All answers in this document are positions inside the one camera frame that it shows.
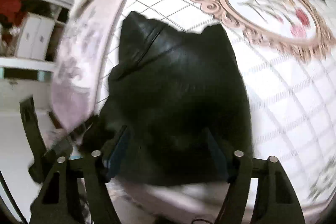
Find black leather jacket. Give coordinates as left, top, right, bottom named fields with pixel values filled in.
left=80, top=12, right=252, bottom=186

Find white storage boxes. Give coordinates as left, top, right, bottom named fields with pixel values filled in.
left=15, top=13, right=55, bottom=60

